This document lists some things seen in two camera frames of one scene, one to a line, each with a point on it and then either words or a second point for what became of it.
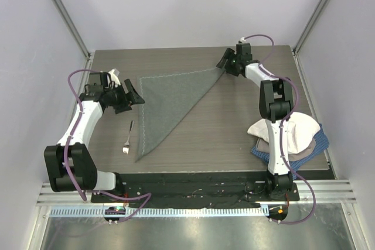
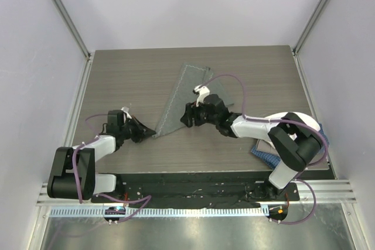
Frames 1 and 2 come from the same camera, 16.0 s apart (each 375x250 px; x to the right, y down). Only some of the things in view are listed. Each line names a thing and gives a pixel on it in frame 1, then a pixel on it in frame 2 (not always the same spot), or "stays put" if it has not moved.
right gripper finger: [229, 54] -> [188, 111]
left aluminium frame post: [62, 12] stays put
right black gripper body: [231, 66] -> [210, 119]
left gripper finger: [126, 108] -> [137, 136]
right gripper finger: [222, 62] -> [187, 118]
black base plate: [196, 189] stays put
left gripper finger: [132, 95] -> [138, 130]
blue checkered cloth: [321, 143] stays put
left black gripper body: [116, 96] -> [125, 130]
